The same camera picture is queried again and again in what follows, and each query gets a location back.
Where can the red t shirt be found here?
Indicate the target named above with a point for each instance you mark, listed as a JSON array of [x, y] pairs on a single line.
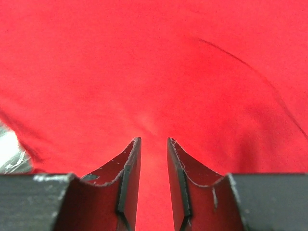
[[228, 79]]

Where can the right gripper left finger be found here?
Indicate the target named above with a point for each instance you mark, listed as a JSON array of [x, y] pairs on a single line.
[[103, 200]]

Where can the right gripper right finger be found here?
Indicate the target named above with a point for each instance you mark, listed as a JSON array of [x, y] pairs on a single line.
[[203, 200]]

